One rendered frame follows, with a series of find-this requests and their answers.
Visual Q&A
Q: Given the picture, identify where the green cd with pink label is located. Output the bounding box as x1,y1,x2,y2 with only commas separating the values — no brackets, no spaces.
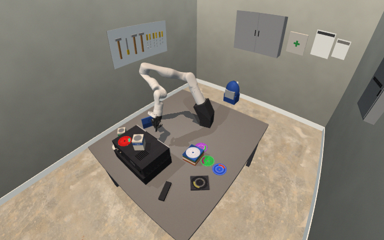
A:
200,155,215,167

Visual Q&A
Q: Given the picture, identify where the purple cd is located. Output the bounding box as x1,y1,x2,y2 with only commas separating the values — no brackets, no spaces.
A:
195,143,208,151

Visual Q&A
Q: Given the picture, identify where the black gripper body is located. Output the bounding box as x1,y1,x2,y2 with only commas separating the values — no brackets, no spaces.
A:
153,116,162,125

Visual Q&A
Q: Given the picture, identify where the white cd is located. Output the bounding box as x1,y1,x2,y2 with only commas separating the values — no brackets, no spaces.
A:
186,147,200,158

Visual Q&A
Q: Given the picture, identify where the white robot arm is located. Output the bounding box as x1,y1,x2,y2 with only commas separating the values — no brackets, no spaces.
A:
139,62,206,118

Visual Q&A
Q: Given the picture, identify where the blue cd with orange label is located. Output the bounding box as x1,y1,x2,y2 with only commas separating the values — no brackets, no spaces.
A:
212,163,227,175

